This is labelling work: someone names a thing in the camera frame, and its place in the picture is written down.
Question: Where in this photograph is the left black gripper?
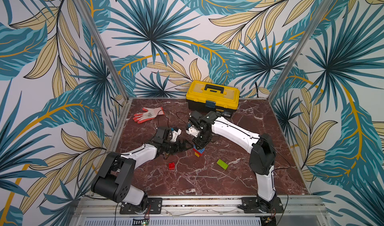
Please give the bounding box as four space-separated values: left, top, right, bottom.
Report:
163 138 194 156

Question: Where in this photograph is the blue lego brick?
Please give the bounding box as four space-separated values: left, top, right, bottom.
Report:
193 147 205 152

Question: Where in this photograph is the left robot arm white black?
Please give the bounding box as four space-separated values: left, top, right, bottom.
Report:
91 127 193 214

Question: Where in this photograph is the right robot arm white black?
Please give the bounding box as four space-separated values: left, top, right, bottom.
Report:
186 111 278 213

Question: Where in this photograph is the small red lego brick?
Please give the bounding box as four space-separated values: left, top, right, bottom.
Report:
169 163 176 170

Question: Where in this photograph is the long green lego brick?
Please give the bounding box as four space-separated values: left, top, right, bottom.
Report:
217 159 229 170

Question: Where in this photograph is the red white work glove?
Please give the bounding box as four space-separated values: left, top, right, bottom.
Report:
133 107 165 124

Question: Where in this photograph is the yellow black toolbox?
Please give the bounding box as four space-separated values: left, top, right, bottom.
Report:
186 81 240 118

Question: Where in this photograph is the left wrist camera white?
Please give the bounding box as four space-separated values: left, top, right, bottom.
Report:
169 128 182 142

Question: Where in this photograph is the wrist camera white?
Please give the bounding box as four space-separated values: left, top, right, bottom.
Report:
169 128 182 142
186 126 200 138

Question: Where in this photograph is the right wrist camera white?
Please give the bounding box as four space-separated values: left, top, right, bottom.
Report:
186 126 200 138

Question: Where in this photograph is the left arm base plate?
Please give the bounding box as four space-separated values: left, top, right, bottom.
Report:
120 198 163 215

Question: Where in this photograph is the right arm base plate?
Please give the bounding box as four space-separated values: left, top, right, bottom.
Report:
238 197 284 214

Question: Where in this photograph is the aluminium front frame rail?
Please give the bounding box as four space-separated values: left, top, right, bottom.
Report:
70 195 332 226

